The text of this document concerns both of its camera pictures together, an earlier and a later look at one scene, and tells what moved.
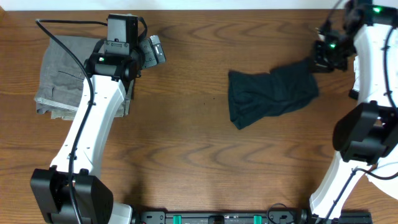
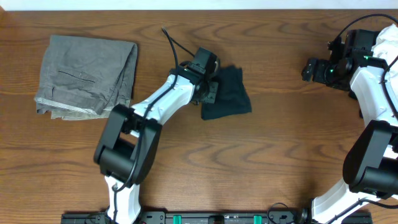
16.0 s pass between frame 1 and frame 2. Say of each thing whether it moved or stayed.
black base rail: stayed
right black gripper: moved
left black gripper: moved
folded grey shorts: stayed
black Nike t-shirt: moved
